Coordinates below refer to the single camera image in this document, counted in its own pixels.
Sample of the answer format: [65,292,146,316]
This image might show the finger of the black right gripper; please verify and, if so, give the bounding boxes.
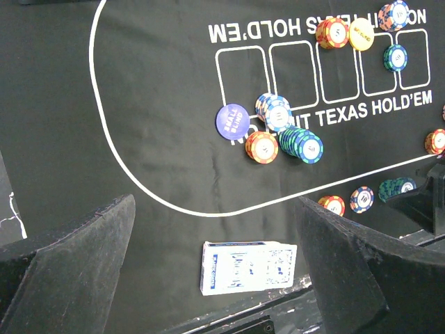
[386,163,444,235]

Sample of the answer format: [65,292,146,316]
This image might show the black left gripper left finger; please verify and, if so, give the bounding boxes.
[1,194,136,333]

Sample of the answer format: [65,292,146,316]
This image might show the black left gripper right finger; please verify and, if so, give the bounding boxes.
[297,197,444,333]

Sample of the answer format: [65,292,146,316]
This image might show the orange chips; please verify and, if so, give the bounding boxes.
[424,129,445,154]
[316,17,350,49]
[245,132,279,164]

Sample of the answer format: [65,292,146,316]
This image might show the pink blue chip stack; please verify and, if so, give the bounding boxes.
[350,186,374,214]

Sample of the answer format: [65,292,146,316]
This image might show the orange red chip stack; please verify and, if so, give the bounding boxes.
[318,196,346,216]

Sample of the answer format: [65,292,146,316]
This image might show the green chips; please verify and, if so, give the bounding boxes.
[383,44,408,72]
[279,126,324,164]

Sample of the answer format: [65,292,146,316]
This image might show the blue playing card box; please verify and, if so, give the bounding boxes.
[200,241,298,296]

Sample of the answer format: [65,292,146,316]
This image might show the pink blue chips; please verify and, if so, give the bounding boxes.
[254,93,292,132]
[378,1,410,32]

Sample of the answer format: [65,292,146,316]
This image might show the yellow big blind button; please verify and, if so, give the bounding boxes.
[349,17,375,51]

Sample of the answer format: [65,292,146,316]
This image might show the blue small blind button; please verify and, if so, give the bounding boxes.
[216,104,250,141]

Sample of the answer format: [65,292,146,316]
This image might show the green blue chip stack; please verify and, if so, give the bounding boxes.
[378,177,416,202]

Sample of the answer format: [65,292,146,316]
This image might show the black marbled table cover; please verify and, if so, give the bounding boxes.
[0,156,27,246]

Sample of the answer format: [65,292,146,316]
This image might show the black poker table mat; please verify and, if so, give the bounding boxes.
[1,1,444,333]

